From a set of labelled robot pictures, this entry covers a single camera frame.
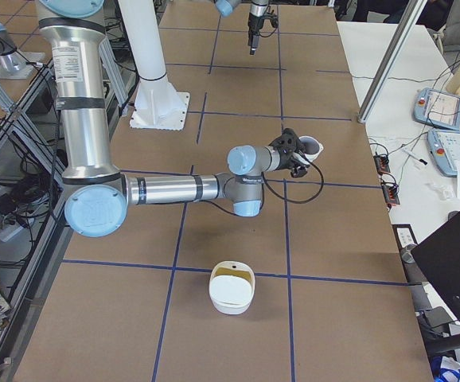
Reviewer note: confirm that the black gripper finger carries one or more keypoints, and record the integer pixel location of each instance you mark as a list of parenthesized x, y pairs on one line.
[(253, 43)]

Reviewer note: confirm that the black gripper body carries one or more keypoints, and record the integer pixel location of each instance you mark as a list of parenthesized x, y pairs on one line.
[(289, 161), (255, 24)]

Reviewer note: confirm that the white mug with handle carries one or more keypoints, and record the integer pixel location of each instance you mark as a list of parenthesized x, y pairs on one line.
[(312, 148)]

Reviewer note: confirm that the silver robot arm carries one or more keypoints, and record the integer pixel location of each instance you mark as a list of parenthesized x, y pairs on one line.
[(258, 13), (98, 193)]

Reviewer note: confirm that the small silver robot base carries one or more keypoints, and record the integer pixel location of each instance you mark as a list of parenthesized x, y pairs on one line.
[(15, 64)]

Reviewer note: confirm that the upper red relay module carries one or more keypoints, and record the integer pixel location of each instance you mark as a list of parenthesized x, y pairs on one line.
[(382, 163)]

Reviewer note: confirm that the red relay module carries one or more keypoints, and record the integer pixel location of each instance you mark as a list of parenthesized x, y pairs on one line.
[(391, 193), (382, 163)]

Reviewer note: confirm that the lower red relay module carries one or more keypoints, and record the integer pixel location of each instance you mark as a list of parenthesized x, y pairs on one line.
[(391, 193)]

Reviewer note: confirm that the black marker pen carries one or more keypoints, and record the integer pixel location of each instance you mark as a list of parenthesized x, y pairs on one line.
[(411, 154)]

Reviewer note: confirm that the cream bin with lid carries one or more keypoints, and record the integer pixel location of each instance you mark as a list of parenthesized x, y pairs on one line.
[(231, 287)]

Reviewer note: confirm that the upper grey teach pendant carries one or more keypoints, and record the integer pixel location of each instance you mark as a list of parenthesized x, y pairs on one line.
[(438, 109)]

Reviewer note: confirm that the grey teach pendant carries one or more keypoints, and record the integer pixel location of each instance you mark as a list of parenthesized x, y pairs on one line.
[(438, 109), (444, 146)]

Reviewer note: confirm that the lower grey teach pendant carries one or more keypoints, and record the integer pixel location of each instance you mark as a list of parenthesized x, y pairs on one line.
[(444, 146)]

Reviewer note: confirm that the white power strip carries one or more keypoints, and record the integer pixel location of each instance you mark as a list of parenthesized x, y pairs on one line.
[(8, 231)]

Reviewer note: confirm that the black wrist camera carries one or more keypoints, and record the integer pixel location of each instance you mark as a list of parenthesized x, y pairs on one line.
[(298, 168), (272, 17)]

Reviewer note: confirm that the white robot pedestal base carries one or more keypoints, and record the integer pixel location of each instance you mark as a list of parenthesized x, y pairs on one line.
[(157, 105)]

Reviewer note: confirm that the aluminium frame post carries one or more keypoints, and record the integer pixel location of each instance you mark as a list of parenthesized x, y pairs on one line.
[(399, 38)]

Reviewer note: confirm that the aluminium frame rack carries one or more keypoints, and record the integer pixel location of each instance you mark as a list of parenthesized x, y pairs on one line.
[(29, 260)]

